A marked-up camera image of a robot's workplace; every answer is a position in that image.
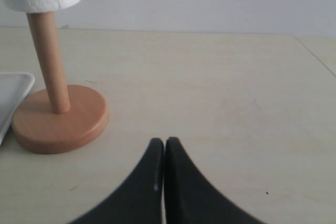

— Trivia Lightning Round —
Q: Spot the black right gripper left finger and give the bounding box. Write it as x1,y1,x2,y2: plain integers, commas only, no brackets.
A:
72,138,164,224

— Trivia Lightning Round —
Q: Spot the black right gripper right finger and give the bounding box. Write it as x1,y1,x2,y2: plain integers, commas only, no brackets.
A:
164,137,262,223

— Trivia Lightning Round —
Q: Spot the wooden paper towel holder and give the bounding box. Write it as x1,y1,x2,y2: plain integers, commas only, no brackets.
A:
12,12,108,154

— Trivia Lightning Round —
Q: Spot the white rectangular plastic tray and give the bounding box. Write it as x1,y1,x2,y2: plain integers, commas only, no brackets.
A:
0,72,35,143

